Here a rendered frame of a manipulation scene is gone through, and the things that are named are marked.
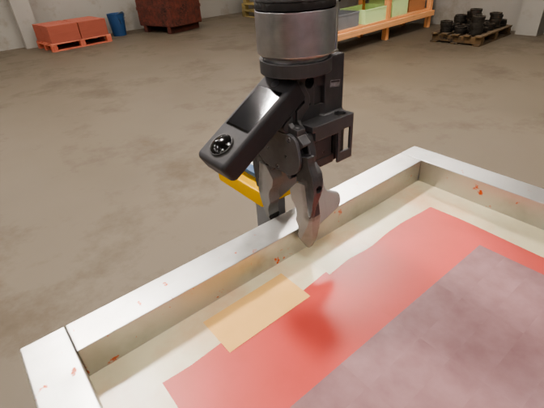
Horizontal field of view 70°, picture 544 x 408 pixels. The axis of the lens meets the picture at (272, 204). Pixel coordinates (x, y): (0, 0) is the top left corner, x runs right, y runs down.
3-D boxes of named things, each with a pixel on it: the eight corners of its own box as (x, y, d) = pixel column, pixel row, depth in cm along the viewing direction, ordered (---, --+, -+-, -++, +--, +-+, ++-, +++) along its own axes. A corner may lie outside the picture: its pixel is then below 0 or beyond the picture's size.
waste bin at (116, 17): (126, 32, 832) (121, 10, 808) (133, 34, 809) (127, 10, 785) (108, 36, 813) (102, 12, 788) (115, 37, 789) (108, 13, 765)
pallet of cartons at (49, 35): (99, 37, 802) (92, 15, 780) (114, 41, 745) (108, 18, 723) (37, 47, 740) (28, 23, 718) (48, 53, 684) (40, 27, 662)
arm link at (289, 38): (291, 15, 31) (234, 10, 37) (292, 74, 34) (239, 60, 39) (354, 4, 35) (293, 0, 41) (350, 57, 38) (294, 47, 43)
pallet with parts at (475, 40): (513, 34, 599) (520, 5, 577) (478, 47, 541) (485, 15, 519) (465, 30, 650) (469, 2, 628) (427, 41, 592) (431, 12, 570)
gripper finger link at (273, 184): (302, 210, 53) (314, 156, 47) (268, 228, 50) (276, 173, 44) (287, 197, 55) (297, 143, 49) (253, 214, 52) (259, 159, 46)
